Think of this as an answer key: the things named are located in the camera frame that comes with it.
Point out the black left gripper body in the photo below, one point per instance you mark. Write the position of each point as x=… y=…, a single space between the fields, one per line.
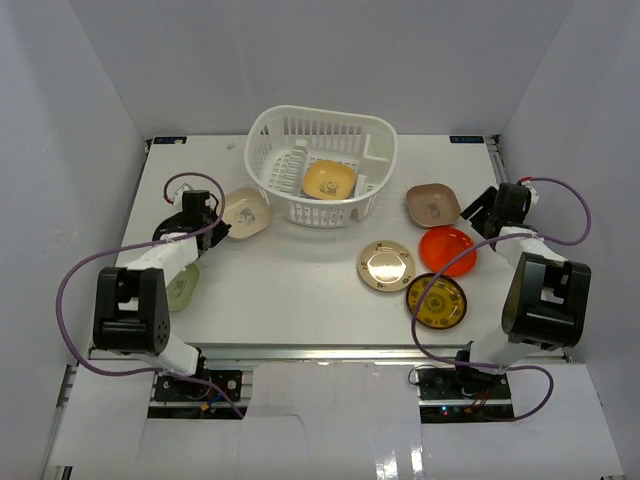
x=215 y=233

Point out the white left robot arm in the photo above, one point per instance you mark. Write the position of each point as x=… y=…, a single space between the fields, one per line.
x=132 y=315

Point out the beige round calligraphy plate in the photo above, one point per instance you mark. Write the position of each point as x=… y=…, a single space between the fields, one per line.
x=386 y=266

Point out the white plastic dish basket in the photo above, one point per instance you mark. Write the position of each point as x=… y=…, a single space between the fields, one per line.
x=286 y=140

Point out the orange round plate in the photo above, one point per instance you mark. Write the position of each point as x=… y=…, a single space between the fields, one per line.
x=440 y=245

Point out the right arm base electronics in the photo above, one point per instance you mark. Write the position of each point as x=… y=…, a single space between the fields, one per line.
x=444 y=399

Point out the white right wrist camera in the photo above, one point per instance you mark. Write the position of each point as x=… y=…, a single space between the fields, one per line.
x=527 y=182

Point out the left blue corner label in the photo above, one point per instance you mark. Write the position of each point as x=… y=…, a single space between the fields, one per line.
x=169 y=140

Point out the right blue corner label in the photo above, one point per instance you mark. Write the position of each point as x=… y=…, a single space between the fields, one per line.
x=466 y=139

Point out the black round plate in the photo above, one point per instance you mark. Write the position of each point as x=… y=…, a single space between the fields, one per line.
x=167 y=226

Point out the brown yellow round plate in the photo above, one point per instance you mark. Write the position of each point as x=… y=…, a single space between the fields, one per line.
x=445 y=305

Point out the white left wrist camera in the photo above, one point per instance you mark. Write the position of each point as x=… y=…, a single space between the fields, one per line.
x=175 y=199

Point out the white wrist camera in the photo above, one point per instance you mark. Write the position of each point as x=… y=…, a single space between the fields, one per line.
x=175 y=199
x=527 y=182

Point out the yellow square panda plate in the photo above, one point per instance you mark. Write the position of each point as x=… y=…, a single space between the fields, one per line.
x=329 y=180

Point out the green square panda plate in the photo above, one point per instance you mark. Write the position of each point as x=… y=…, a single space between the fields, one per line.
x=181 y=289

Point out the blue corner label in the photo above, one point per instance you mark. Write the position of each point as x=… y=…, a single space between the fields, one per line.
x=169 y=140
x=466 y=139

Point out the cream square panda plate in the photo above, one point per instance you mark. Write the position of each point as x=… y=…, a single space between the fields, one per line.
x=247 y=213

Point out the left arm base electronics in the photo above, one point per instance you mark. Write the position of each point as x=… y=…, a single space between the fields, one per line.
x=175 y=399

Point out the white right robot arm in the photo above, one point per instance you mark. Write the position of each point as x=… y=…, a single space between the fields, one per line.
x=545 y=306

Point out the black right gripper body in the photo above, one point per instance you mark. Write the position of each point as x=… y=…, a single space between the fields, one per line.
x=487 y=213

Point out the tan square panda plate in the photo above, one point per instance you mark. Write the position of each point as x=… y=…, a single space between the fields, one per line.
x=432 y=205

